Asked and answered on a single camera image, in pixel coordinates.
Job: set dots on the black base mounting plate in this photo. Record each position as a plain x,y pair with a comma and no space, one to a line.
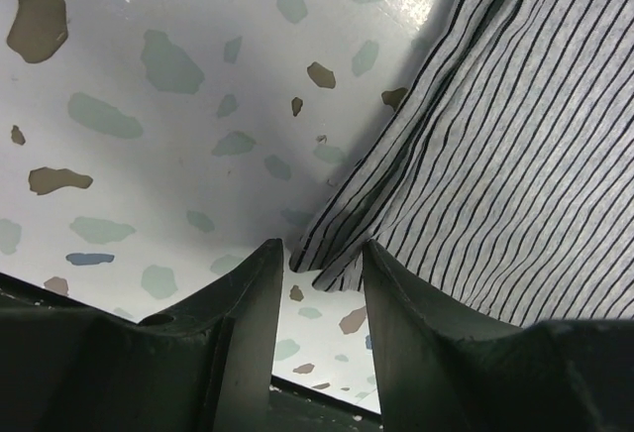
291,407

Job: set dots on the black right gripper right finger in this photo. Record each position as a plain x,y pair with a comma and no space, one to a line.
442,366

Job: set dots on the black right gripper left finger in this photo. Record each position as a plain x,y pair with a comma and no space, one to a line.
202,364

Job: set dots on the grey striped underwear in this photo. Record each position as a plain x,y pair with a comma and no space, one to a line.
505,177

